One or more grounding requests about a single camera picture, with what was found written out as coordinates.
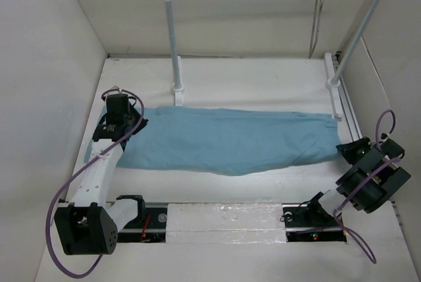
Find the grey clothes hanger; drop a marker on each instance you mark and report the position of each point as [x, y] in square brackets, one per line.
[316, 20]

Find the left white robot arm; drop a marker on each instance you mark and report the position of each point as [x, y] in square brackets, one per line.
[87, 226]

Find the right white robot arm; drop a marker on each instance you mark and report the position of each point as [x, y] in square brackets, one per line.
[373, 178]

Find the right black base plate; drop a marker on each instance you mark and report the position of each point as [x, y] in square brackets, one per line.
[303, 224]

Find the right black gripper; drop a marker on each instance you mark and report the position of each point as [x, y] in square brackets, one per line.
[347, 148]

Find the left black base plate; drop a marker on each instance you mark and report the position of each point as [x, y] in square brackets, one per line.
[151, 229]

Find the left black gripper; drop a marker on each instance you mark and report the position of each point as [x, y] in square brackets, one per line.
[135, 110]

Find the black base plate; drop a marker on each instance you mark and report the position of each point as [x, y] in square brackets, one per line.
[151, 229]
[303, 224]

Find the light blue trousers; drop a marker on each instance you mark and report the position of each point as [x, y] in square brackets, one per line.
[230, 142]

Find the aluminium rail right side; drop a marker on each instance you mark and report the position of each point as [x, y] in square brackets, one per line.
[342, 108]

